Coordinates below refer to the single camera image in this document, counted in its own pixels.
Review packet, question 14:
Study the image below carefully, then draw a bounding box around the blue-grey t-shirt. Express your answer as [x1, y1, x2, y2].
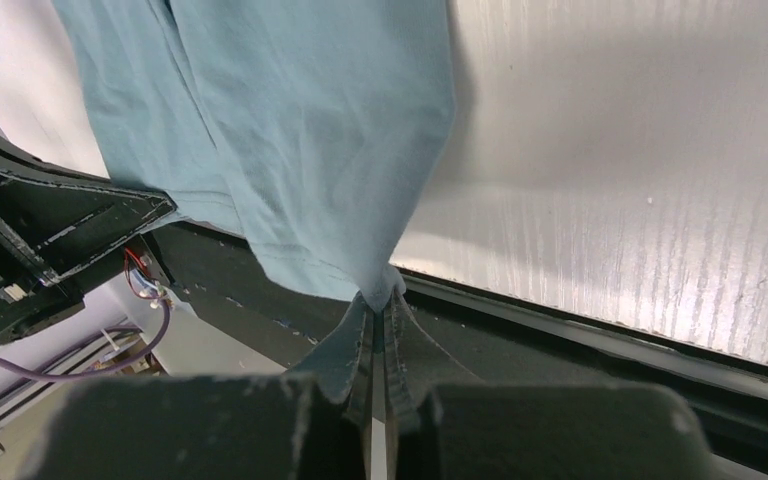
[54, 1, 456, 310]

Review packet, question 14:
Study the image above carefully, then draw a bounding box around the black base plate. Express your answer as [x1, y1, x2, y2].
[147, 223, 768, 475]

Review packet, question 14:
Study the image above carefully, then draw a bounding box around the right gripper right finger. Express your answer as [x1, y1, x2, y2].
[382, 290, 480, 479]

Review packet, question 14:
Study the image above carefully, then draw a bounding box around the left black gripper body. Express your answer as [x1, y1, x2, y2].
[0, 136, 176, 346]

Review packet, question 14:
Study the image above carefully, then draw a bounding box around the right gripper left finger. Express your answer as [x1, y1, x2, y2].
[288, 294, 374, 479]

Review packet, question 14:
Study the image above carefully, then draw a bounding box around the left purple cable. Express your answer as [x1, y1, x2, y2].
[0, 299, 173, 384]

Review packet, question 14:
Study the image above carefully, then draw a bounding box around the aluminium frame rail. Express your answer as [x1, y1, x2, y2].
[0, 327, 140, 456]

